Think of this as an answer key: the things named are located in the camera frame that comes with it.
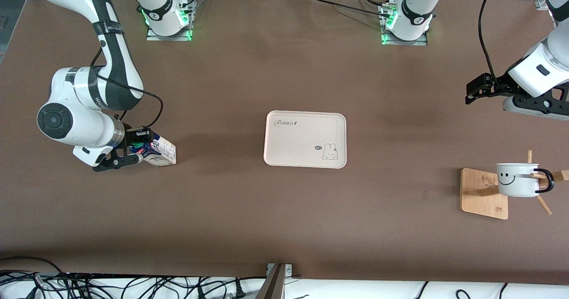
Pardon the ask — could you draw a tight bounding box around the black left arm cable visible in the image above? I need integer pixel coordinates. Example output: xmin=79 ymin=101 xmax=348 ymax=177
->
xmin=478 ymin=0 xmax=505 ymax=91

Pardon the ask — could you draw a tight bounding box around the white rabbit print tray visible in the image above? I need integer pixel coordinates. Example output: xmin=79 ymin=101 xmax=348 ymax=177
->
xmin=264 ymin=110 xmax=347 ymax=169

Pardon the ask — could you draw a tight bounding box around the aluminium profile post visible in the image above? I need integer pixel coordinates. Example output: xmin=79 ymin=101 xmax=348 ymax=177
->
xmin=256 ymin=263 xmax=294 ymax=299

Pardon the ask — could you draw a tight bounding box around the blue white milk carton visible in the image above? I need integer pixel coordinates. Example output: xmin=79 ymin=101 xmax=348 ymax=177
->
xmin=130 ymin=132 xmax=177 ymax=167

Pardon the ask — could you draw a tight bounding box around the wooden mug stand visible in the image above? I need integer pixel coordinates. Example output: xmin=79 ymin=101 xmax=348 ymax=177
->
xmin=461 ymin=150 xmax=569 ymax=220

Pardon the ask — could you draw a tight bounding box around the black cable tangle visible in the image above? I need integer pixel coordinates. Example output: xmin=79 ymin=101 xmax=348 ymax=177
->
xmin=0 ymin=256 xmax=267 ymax=299

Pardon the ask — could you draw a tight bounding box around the white smiley mug black handle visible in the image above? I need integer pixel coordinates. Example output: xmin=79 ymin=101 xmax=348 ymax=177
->
xmin=496 ymin=163 xmax=555 ymax=198

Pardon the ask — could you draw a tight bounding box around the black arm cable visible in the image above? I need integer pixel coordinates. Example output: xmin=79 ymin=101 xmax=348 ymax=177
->
xmin=91 ymin=46 xmax=164 ymax=131
xmin=478 ymin=0 xmax=505 ymax=91

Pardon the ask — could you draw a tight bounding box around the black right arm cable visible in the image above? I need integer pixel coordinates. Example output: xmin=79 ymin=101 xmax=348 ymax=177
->
xmin=91 ymin=46 xmax=164 ymax=131

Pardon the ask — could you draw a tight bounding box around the black cable on table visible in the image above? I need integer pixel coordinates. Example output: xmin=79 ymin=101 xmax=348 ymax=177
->
xmin=353 ymin=0 xmax=396 ymax=8
xmin=309 ymin=0 xmax=394 ymax=20

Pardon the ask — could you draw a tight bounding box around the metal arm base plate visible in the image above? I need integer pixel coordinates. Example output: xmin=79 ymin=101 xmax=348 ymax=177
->
xmin=381 ymin=32 xmax=429 ymax=47
xmin=146 ymin=21 xmax=193 ymax=41

